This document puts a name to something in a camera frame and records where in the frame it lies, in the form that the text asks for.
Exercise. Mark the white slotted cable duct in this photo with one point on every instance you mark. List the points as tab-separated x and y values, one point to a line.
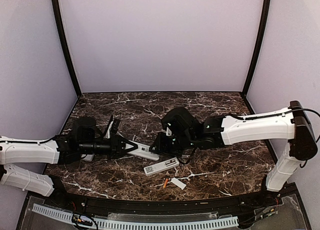
138	221

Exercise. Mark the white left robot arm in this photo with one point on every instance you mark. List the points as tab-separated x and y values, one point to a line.
59	150

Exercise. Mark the white remote back side up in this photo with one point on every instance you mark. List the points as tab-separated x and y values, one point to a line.
87	157

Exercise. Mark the white remote with buttons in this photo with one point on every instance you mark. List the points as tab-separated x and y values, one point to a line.
143	151

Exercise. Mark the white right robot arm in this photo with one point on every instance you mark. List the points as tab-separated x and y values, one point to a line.
290	124

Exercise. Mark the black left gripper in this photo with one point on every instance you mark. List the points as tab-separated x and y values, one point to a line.
116	145

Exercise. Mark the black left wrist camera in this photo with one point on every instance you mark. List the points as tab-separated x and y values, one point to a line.
112	127

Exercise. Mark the black left frame post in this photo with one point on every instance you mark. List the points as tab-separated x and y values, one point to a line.
64	46

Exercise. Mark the white battery cover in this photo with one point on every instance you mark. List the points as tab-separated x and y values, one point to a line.
178	183

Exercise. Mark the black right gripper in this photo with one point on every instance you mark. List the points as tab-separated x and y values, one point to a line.
160	148

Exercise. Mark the black right frame post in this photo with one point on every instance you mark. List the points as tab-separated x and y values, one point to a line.
257	46

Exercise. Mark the slim white remote with QR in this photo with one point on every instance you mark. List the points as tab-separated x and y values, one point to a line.
161	166

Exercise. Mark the black frame post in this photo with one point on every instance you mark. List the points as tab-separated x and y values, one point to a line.
257	46
64	46

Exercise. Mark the orange battery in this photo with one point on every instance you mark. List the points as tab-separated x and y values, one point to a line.
165	183

